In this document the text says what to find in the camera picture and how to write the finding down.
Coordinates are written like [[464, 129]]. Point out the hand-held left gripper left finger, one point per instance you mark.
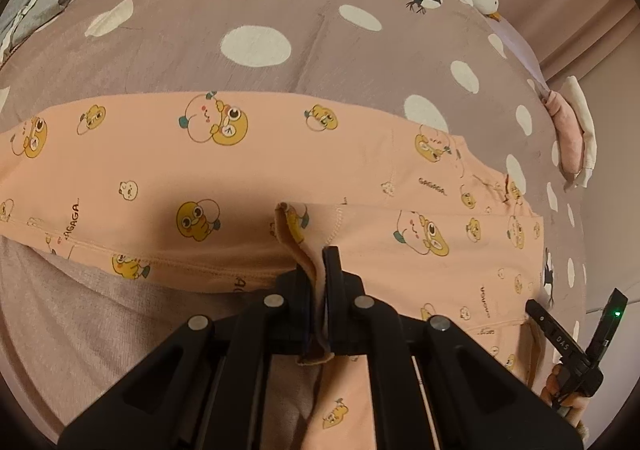
[[303, 290]]

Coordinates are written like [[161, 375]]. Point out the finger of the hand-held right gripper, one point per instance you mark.
[[547, 325]]

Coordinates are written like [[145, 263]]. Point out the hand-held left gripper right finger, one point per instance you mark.
[[331, 290]]

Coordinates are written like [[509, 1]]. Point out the peach cartoon print pants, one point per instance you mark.
[[150, 155]]

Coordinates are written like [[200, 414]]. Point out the person's right hand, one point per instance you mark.
[[552, 380]]

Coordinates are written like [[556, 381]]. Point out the folded pink cloth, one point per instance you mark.
[[567, 130]]

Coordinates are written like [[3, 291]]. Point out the folded white cloth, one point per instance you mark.
[[585, 120]]

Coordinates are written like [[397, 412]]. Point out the light pink bed sheet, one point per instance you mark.
[[75, 330]]

